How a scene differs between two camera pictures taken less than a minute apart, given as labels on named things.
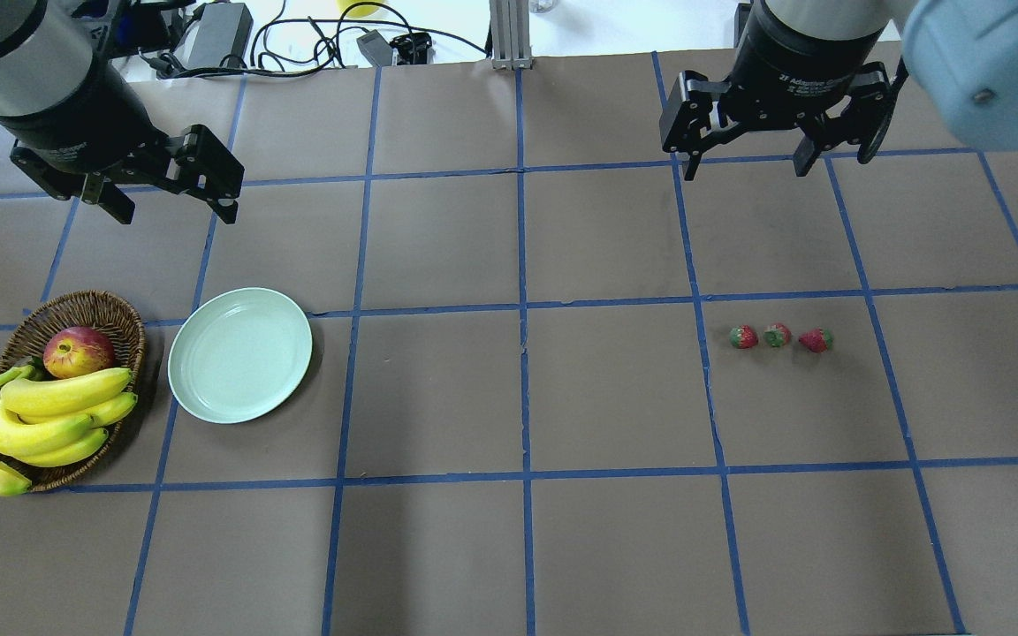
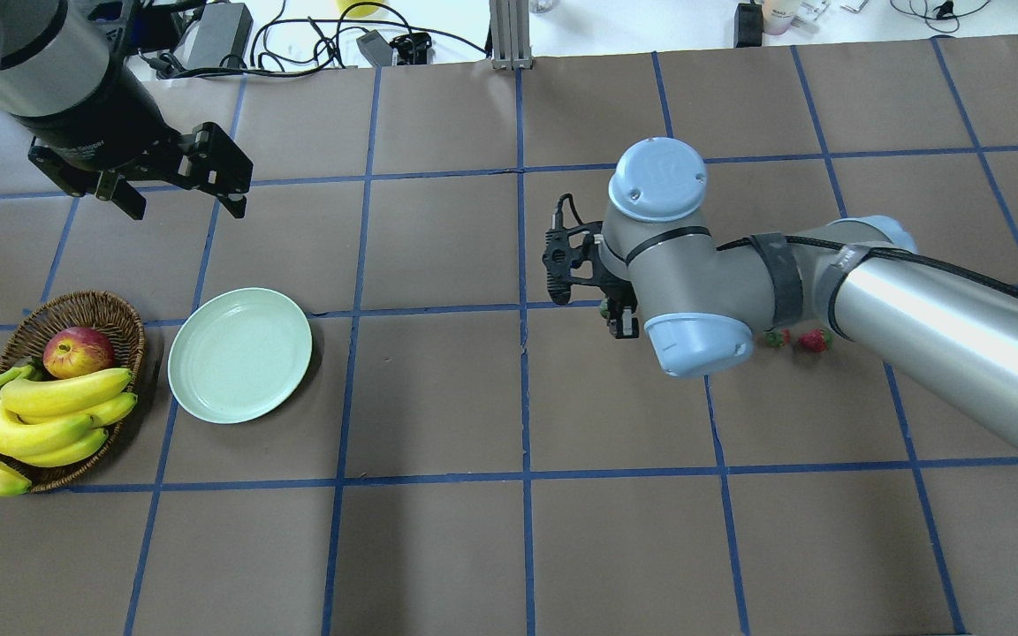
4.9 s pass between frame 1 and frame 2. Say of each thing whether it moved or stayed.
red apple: stayed
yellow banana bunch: stayed
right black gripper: moved
